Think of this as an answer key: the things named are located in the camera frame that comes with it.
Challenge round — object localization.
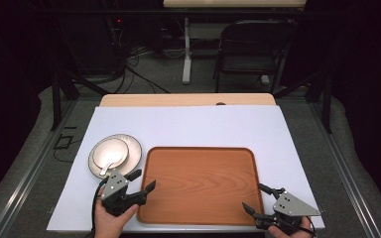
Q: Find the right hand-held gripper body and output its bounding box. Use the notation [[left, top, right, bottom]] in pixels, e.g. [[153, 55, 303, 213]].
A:
[[254, 187, 322, 236]]

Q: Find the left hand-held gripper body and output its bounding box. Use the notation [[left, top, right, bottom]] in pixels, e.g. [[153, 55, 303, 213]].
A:
[[99, 169, 147, 218]]

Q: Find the white ceramic spoon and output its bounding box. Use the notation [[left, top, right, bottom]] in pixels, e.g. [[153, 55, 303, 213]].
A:
[[98, 152, 125, 178]]

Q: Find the large white plate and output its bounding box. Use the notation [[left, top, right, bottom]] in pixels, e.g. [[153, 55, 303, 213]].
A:
[[87, 133, 144, 180]]

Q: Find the small white plate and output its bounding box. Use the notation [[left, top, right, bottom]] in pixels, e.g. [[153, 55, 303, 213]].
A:
[[91, 137, 130, 171]]

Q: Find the brown wooden tray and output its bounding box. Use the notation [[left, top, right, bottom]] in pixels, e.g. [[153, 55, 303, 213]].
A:
[[136, 146, 266, 227]]

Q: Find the person's right hand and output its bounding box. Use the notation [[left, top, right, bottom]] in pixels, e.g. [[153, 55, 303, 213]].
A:
[[267, 215, 314, 238]]

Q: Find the person's left hand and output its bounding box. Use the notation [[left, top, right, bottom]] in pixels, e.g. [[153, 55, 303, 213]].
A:
[[93, 187, 140, 238]]

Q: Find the white table sheet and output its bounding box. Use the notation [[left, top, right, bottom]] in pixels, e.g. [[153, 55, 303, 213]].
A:
[[46, 104, 326, 233]]

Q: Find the black metal stand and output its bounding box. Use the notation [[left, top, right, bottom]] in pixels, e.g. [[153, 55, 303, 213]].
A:
[[50, 19, 111, 132], [273, 67, 333, 135]]

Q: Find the light desk with white leg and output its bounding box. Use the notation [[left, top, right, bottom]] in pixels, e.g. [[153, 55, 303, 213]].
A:
[[162, 0, 308, 85]]

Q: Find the dark equipment rack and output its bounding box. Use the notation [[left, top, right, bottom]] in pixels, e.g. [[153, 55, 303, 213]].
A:
[[104, 13, 127, 73]]

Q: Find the black folding chair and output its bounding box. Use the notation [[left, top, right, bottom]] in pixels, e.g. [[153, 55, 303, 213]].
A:
[[212, 19, 298, 94]]

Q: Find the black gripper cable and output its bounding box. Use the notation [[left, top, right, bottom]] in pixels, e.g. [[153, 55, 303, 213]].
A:
[[305, 215, 318, 238], [90, 178, 109, 238]]

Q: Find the aluminium floor rail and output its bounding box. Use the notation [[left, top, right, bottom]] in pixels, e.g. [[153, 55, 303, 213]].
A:
[[307, 98, 381, 238], [0, 98, 77, 238]]

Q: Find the black rectangular floor frame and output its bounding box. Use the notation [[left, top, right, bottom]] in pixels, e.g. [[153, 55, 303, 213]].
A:
[[53, 133, 74, 151]]

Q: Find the bundle of floor cables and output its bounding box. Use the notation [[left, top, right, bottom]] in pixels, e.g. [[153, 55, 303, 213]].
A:
[[110, 46, 172, 95]]

